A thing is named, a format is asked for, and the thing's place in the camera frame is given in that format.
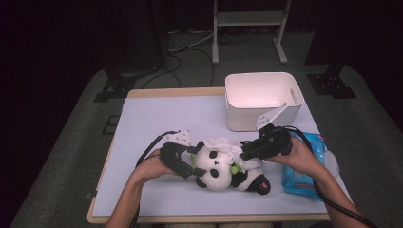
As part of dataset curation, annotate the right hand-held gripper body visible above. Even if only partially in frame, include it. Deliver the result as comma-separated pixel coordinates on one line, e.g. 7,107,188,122
256,103,293,159

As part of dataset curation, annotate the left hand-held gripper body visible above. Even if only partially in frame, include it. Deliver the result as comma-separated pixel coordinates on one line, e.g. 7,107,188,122
159,128,192,174

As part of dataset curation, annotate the white wet wipe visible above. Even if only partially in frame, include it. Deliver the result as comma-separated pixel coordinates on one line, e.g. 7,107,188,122
202,136,264,172

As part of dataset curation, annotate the white plastic storage bin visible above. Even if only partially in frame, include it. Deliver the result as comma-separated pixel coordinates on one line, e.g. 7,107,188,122
224,71,306,132

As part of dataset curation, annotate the panda plush toy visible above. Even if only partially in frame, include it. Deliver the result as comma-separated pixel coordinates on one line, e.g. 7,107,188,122
189,139,272,196

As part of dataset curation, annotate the blue wet wipes pack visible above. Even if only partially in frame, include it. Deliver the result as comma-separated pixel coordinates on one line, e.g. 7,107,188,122
280,131,328,202

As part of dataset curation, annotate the person's left hand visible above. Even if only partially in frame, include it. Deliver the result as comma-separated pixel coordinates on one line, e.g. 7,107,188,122
134,149,179,183

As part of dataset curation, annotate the person's right hand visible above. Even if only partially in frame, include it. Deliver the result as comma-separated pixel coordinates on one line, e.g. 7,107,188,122
264,137,321,179

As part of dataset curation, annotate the wooden table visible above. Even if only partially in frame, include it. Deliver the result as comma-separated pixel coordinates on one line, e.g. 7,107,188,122
86,87,332,224

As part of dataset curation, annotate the dark floor plate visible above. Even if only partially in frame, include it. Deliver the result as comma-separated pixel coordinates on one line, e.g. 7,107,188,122
101,114,122,136

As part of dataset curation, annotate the black stand base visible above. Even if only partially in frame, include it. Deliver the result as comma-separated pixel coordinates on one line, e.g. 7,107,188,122
306,63,358,100
92,67,141,104

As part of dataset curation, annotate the white metal stand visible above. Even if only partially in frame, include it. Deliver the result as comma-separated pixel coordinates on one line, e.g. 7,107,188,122
211,0,293,66

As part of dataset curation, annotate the black floor cable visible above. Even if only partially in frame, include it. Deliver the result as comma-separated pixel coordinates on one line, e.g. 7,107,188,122
142,53,183,89
189,47,217,88

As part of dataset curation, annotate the white floor cable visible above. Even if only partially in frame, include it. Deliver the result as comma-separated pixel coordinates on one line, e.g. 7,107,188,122
167,29,220,53

